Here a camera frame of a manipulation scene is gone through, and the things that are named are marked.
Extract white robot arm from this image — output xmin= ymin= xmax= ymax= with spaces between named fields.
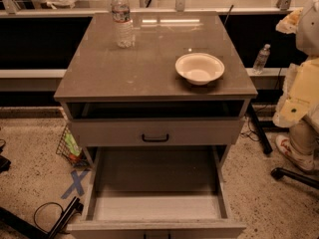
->
xmin=272 ymin=0 xmax=319 ymax=127

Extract grey drawer cabinet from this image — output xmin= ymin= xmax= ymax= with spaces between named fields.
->
xmin=55 ymin=12 xmax=256 ymax=162

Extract top grey drawer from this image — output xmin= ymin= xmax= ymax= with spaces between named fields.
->
xmin=69 ymin=119 xmax=243 ymax=147

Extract open middle grey drawer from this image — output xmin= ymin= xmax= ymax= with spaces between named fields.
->
xmin=67 ymin=146 xmax=245 ymax=239

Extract white bowl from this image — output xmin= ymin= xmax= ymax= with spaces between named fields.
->
xmin=175 ymin=53 xmax=225 ymax=86

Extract clear water bottle on cabinet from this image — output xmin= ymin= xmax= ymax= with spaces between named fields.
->
xmin=111 ymin=0 xmax=134 ymax=48

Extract blue tape cross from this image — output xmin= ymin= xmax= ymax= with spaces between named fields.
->
xmin=61 ymin=169 xmax=89 ymax=199

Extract small water bottle on ledge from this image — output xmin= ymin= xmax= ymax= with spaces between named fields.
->
xmin=253 ymin=44 xmax=270 ymax=75

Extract black stand leg right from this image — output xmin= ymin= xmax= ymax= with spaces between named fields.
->
xmin=247 ymin=104 xmax=272 ymax=155

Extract black stand leg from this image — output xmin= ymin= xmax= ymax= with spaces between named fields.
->
xmin=247 ymin=104 xmax=272 ymax=155
xmin=0 ymin=197 xmax=84 ymax=239

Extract black office chair base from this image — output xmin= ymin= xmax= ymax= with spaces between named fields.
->
xmin=270 ymin=167 xmax=319 ymax=189

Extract person leg beige trousers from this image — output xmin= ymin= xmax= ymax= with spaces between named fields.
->
xmin=289 ymin=119 xmax=318 ymax=156

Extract white red sneaker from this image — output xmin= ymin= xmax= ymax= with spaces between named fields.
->
xmin=275 ymin=135 xmax=315 ymax=174

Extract black stand leg left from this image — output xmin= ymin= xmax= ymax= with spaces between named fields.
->
xmin=0 ymin=197 xmax=84 ymax=239

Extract black top drawer handle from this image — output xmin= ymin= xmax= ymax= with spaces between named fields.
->
xmin=142 ymin=133 xmax=169 ymax=142

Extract wire mesh basket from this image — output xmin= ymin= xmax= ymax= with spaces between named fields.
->
xmin=56 ymin=126 xmax=89 ymax=167

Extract black cable loop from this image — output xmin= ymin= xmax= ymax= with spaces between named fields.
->
xmin=33 ymin=201 xmax=66 ymax=231

